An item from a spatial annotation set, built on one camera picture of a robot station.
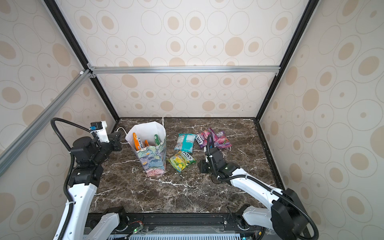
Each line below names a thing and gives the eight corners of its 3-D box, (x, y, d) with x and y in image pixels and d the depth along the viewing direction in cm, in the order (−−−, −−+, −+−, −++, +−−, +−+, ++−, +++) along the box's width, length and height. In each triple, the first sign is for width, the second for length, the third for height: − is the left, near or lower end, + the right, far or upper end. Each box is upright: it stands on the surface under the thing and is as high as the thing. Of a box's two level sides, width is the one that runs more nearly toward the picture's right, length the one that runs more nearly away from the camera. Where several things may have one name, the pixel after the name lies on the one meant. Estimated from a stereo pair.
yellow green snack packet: (181, 174, 92) (180, 171, 89) (169, 161, 97) (168, 158, 94) (195, 162, 97) (195, 159, 94) (183, 151, 102) (182, 148, 100)
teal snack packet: (175, 150, 103) (174, 147, 100) (179, 135, 112) (178, 132, 109) (192, 152, 102) (192, 149, 99) (195, 137, 111) (195, 134, 108)
